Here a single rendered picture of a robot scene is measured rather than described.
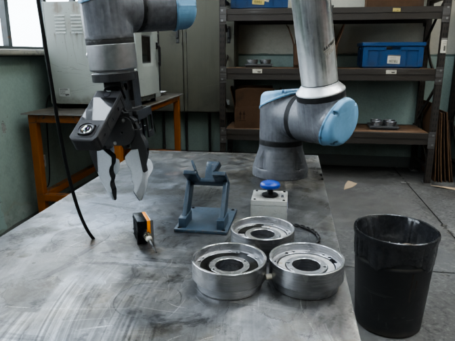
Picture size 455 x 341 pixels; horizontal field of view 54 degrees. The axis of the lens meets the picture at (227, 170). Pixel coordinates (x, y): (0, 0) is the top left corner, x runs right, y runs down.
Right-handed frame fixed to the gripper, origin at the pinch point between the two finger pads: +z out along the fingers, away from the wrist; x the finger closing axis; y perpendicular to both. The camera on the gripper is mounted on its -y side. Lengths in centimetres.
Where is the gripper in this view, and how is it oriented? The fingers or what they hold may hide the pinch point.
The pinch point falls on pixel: (124, 194)
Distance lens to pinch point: 77.4
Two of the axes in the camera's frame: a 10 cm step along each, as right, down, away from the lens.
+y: 2.3, -2.9, 9.3
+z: 0.7, 9.6, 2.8
